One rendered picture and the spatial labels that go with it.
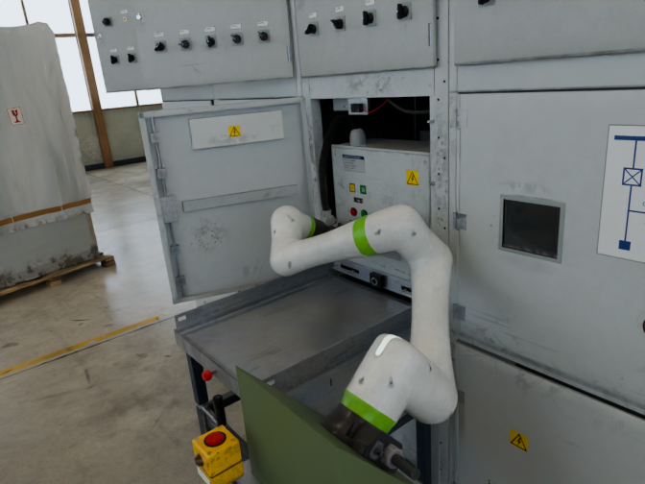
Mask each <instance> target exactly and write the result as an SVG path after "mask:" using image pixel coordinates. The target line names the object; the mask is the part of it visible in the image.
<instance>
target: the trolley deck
mask: <svg viewBox="0 0 645 484"><path fill-rule="evenodd" d="M407 308H409V307H407V306H404V305H402V304H399V303H397V302H393V301H390V300H387V299H385V298H382V297H380V296H377V295H375V294H372V293H370V292H368V291H365V290H363V289H360V288H358V287H355V286H352V285H350V284H347V283H345V282H342V281H340V280H337V279H334V278H331V279H328V280H325V281H323V282H320V283H318V284H315V285H313V286H310V287H307V288H305V289H302V290H300V291H298V292H296V293H293V294H290V295H288V296H285V297H283V298H280V299H278V300H275V301H272V302H268V303H266V304H263V305H261V306H258V307H256V308H254V309H251V310H249V311H246V312H244V313H241V314H238V315H236V316H233V317H231V318H228V319H226V320H223V321H221V322H219V323H216V324H214V325H211V326H209V327H204V328H202V329H199V330H197V331H194V332H192V333H189V334H186V335H184V336H180V335H179V334H178V333H177V329H176V328H175V329H174V332H175V338H176V343H177V345H178V346H179V347H180V348H182V349H183V350H184V351H185V352H187V353H188V354H189V355H190V356H191V357H192V358H194V359H195V360H196V361H197V362H198V363H200V364H201V365H202V366H203V367H204V368H205V369H207V370H209V371H211V372H213V371H215V370H216V371H217V373H216V374H214V376H215V377H216V378H218V379H219V380H220V381H221V382H222V383H223V384H225V385H226V387H227V388H228V389H230V390H231V391H232V392H233V393H234V394H235V395H237V396H238V397H239V398H240V392H239V386H238V379H237V373H236V367H235V366H237V367H239V368H241V369H243V370H244V371H246V372H248V373H250V374H251V375H254V376H256V377H257V378H259V379H263V378H265V377H267V376H269V375H272V374H275V373H277V372H279V371H281V370H283V369H285V368H287V367H289V366H291V365H293V364H295V363H297V362H299V361H300V360H302V359H304V358H306V357H308V356H310V355H312V354H314V353H316V352H319V351H322V350H324V349H326V348H328V347H330V346H332V345H334V344H336V343H338V342H340V341H342V340H344V339H346V338H347V337H349V336H351V335H353V334H355V333H357V332H359V331H362V330H364V329H366V328H368V327H371V326H373V325H375V324H377V323H379V322H381V321H383V320H385V319H387V318H389V317H391V316H393V315H394V314H396V313H398V312H400V311H402V310H405V309H407ZM368 351H369V350H367V351H364V352H362V353H361V354H359V355H357V356H355V357H353V358H351V359H349V360H348V361H346V362H344V363H342V364H341V365H339V366H337V367H335V368H333V369H331V370H329V371H327V372H325V373H323V374H321V375H319V376H317V377H315V378H313V379H311V380H309V381H307V382H305V383H303V384H301V385H300V386H299V387H297V388H295V389H293V390H291V391H289V392H287V393H285V394H286V395H288V396H290V397H291V398H293V399H296V400H298V401H299V402H301V403H303V404H305V405H306V406H310V405H312V404H313V403H315V402H317V401H319V400H321V399H323V398H325V397H327V396H328V395H330V394H332V393H334V392H336V391H337V390H339V389H341V388H343V387H344V386H346V385H348V384H349V382H350V381H351V379H352V377H353V376H354V374H355V372H356V370H357V369H358V367H359V365H360V364H361V362H362V361H363V359H364V357H365V356H366V354H367V352H368Z"/></svg>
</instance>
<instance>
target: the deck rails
mask: <svg viewBox="0 0 645 484"><path fill-rule="evenodd" d="M331 278H333V277H331V276H328V275H327V263H326V264H323V265H319V266H316V267H313V268H309V269H306V270H304V271H301V272H299V273H296V274H294V275H292V276H289V277H280V278H276V279H273V280H270V281H267V282H264V283H262V284H259V285H256V286H253V287H252V288H249V289H246V290H243V291H240V292H238V293H235V294H232V295H229V296H227V297H224V298H221V299H219V300H216V301H214V302H209V303H206V304H204V305H201V306H198V307H195V308H192V309H190V310H187V311H184V312H181V313H179V314H177V315H174V316H175V321H176V327H177V333H178V334H179V335H180V336H184V335H186V334H189V333H192V332H194V331H197V330H199V329H202V328H204V327H209V326H211V325H214V324H216V323H219V322H221V321H223V320H226V319H228V318H231V317H233V316H236V315H238V314H241V313H244V312H246V311H249V310H251V309H254V308H256V307H258V306H261V305H263V304H266V303H270V302H272V301H275V300H278V299H280V298H283V297H285V296H288V295H290V294H293V293H296V292H298V291H300V290H302V289H305V288H307V287H310V286H313V285H315V284H318V283H320V282H323V281H325V280H328V279H331ZM184 315H185V317H186V319H183V320H181V321H179V319H178V318H179V317H182V316H184ZM411 325H412V306H411V307H409V308H407V309H405V310H402V311H400V312H398V313H396V314H394V315H393V316H391V317H389V318H387V319H385V320H383V321H381V322H379V323H377V324H375V325H373V326H371V327H368V328H366V329H364V330H362V331H359V332H357V333H355V334H353V335H351V336H349V337H347V338H346V339H344V340H342V341H340V342H338V343H336V344H334V345H332V346H330V347H328V348H326V349H324V350H322V351H319V352H316V353H314V354H312V355H310V356H308V357H306V358H304V359H302V360H300V361H299V362H297V363H295V364H293V365H291V366H289V367H287V368H285V369H283V370H281V371H279V372H277V373H275V374H272V375H269V376H267V377H265V378H263V379H261V380H263V381H264V382H268V381H270V380H272V379H274V380H275V383H273V384H271V386H273V387H275V388H276V389H277V390H279V391H281V392H283V393H284V394H285V393H287V392H289V391H291V390H293V389H295V388H297V387H299V386H300V385H301V384H303V383H305V382H307V381H309V380H311V379H313V378H315V377H317V376H319V375H321V374H323V373H325V372H327V371H329V370H331V369H333V368H335V367H337V366H339V365H341V364H342V363H344V362H346V361H348V360H349V359H351V358H353V357H355V356H357V355H359V354H361V353H362V352H364V351H367V350H369V349H370V347H371V345H372V344H373V342H374V340H375V339H376V337H377V336H379V335H380V334H383V333H388V334H391V335H394V336H396V335H397V334H399V333H401V332H402V331H404V330H406V329H408V328H410V327H411Z"/></svg>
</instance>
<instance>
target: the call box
mask: <svg viewBox="0 0 645 484"><path fill-rule="evenodd" d="M214 432H220V433H222V434H223V435H224V440H223V441H222V442H221V443H220V444H217V445H209V444H208V443H207V442H206V438H207V436H209V435H210V434H211V433H214ZM192 443H193V449H194V453H195V456H196V454H197V452H199V453H200V454H201V456H202V457H203V460H204V467H199V466H197V468H198V474H199V476H200V477H201V478H202V480H203V481H204V482H205V483H206V484H230V483H232V482H234V481H235V480H237V479H239V478H240V477H242V476H243V475H244V469H243V462H242V456H241V450H240V444H239V440H238V439H237V438H236V437H235V436H234V435H233V434H231V433H230V432H229V431H228V430H227V429H226V428H225V427H224V426H223V425H220V426H218V427H216V428H214V429H212V430H210V431H208V432H206V433H204V435H202V436H200V437H198V438H196V439H194V440H193V441H192Z"/></svg>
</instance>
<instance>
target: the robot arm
mask: <svg viewBox="0 0 645 484"><path fill-rule="evenodd" d="M271 231H272V246H271V253H270V264H271V267H272V269H273V270H274V271H275V272H276V273H277V274H279V275H281V276H284V277H289V276H292V275H294V274H296V273H299V272H301V271H304V270H306V269H309V268H313V267H316V266H319V265H323V264H326V263H330V262H334V261H339V260H345V259H352V258H360V257H370V255H376V254H385V253H390V252H397V253H398V254H399V255H400V256H401V257H402V258H403V259H404V260H405V262H406V263H407V264H408V266H409V268H410V276H411V289H412V325H411V339H410V343H409V342H407V341H406V340H404V339H402V338H400V337H397V336H394V335H391V334H388V333H383V334H380V335H379V336H377V337H376V339H375V340H374V342H373V344H372V345H371V347H370V349H369V351H368V352H367V354H366V356H365V357H364V359H363V361H362V362H361V364H360V365H359V367H358V369H357V370H356V372H355V374H354V376H353V377H352V379H351V381H350V382H349V384H348V386H347V387H346V389H345V392H344V395H343V398H342V400H341V402H340V403H339V404H338V406H337V407H336V408H335V409H334V410H333V411H332V412H331V413H330V414H328V415H327V416H325V417H323V418H322V421H321V425H322V426H323V427H324V428H325V429H327V430H328V431H329V432H330V433H332V434H333V435H334V436H336V437H337V438H338V439H340V440H341V441H343V442H344V443H345V444H347V445H348V446H350V447H351V448H353V449H354V450H355V451H357V452H358V453H360V454H361V455H363V456H365V457H366V458H368V459H369V460H371V461H372V462H373V463H375V464H377V465H379V466H380V467H382V468H384V469H386V470H387V471H389V472H392V473H395V472H396V470H397V469H399V470H401V471H402V472H404V473H405V474H406V475H407V476H409V477H410V478H411V479H412V480H417V479H418V478H419V476H420V470H419V469H418V468H416V467H415V466H414V465H412V464H411V463H410V462H408V461H407V460H406V459H404V458H403V453H402V444H400V443H399V442H398V441H397V440H396V439H394V438H393V437H392V436H390V435H389V434H388V433H389V431H390V430H391V429H392V428H393V427H394V426H395V425H396V423H397V421H398V420H399V418H400V416H401V414H402V413H403V411H404V412H406V413H407V414H409V415H410V416H412V417H413V418H415V419H416V420H418V421H419V422H421V423H424V424H439V423H442V422H444V421H446V420H447V419H448V418H449V417H450V416H451V415H452V414H453V413H454V411H455V409H456V406H457V402H458V394H457V388H456V383H455V377H454V372H453V365H452V357H451V349H450V336H449V288H450V278H451V270H452V263H453V256H452V253H451V251H450V249H449V248H448V246H447V245H446V244H445V243H443V242H442V241H441V240H440V238H439V237H438V236H437V235H436V234H435V233H434V232H432V231H431V230H430V229H429V228H428V226H427V225H426V223H425V222H424V220H423V219H422V217H421V216H420V214H419V213H418V212H417V211H416V210H415V209H414V208H413V207H411V206H407V205H394V206H389V207H386V208H383V209H380V210H377V211H375V212H373V213H370V214H368V215H365V216H363V217H358V218H356V219H354V220H352V221H350V222H348V223H346V224H344V225H342V224H341V223H339V222H335V225H334V226H333V227H332V226H331V227H330V226H327V225H326V224H325V223H324V222H323V221H321V220H319V219H316V218H314V217H311V216H309V215H306V214H304V213H302V212H301V211H299V210H298V209H297V208H295V207H293V206H281V207H279V208H278V209H277V210H276V211H275V212H274V213H273V215H272V218H271Z"/></svg>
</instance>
